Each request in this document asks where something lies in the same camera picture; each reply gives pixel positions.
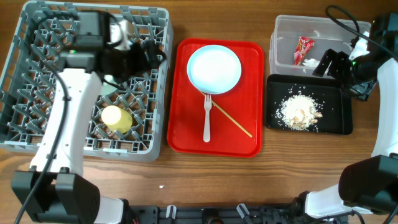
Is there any grey dishwasher rack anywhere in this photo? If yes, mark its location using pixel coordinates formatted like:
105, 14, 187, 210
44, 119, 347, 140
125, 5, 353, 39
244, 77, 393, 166
1, 1, 173, 161

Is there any light blue bowl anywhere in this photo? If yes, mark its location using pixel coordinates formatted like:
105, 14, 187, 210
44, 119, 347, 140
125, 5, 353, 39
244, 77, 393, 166
110, 19, 134, 50

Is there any red candy wrapper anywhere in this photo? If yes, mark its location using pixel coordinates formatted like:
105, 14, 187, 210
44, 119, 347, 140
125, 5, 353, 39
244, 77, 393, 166
294, 36, 315, 65

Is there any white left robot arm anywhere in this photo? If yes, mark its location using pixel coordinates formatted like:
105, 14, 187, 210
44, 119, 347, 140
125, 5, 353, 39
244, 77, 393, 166
11, 10, 166, 223

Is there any wooden chopstick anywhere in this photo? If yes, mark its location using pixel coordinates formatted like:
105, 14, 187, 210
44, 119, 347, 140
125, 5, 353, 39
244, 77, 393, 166
200, 91, 253, 138

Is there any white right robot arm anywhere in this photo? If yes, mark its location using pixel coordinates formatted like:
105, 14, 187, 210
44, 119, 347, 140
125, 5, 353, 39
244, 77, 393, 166
303, 11, 397, 223

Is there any red plastic tray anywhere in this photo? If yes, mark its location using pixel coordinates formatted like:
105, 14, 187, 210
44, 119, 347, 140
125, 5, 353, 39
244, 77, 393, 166
167, 38, 264, 157

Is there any yellow plastic cup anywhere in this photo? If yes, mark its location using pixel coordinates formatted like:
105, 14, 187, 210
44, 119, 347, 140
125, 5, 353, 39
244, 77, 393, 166
101, 105, 133, 134

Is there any black food waste tray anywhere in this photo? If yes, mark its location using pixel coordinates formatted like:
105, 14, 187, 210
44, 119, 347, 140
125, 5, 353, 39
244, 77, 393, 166
265, 74, 353, 135

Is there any pile of rice scraps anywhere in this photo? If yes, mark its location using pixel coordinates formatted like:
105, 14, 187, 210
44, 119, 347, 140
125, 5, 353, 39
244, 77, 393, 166
273, 87, 323, 131

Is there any white plastic fork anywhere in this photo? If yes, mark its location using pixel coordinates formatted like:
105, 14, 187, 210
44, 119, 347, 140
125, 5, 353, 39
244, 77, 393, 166
203, 94, 212, 142

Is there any crumpled white tissue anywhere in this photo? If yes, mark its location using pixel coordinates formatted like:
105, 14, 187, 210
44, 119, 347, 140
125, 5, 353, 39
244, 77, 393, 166
302, 58, 320, 67

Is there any clear plastic waste bin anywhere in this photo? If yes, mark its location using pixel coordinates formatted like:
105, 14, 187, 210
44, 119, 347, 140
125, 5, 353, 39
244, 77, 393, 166
269, 15, 356, 77

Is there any light blue plate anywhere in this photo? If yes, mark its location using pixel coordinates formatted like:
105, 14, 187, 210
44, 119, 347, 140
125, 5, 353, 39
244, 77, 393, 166
186, 45, 242, 95

